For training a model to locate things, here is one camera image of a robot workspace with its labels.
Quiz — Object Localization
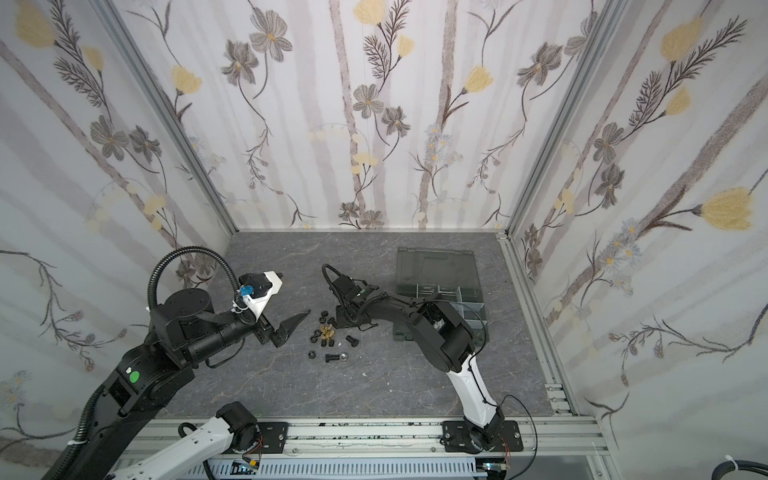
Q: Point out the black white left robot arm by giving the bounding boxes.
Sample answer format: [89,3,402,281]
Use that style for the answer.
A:
[44,288,309,479]

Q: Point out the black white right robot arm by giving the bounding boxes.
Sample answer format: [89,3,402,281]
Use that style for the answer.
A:
[321,264,505,453]

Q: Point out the brass wing nuts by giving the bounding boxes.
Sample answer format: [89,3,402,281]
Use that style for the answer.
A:
[321,325,336,340]

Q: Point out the green plastic organizer box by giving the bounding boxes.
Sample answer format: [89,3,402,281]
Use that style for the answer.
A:
[396,247,488,348]

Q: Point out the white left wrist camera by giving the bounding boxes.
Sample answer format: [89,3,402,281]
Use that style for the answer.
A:
[233,271,283,320]

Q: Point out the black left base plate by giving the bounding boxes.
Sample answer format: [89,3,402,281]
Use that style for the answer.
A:
[232,422,289,455]

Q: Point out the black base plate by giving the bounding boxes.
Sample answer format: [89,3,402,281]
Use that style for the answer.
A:
[440,420,524,455]
[232,422,289,455]

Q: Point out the black corrugated cable conduit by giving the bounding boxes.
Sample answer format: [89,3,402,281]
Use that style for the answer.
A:
[146,245,241,313]

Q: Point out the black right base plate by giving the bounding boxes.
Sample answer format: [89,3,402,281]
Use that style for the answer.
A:
[440,420,524,455]

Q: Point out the white slotted cable duct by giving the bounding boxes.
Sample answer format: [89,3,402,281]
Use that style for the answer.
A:
[209,457,487,479]

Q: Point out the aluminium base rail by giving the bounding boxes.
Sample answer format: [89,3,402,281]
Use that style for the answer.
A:
[181,416,620,479]

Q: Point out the black cable corner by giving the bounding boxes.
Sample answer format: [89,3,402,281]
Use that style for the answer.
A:
[710,455,768,480]

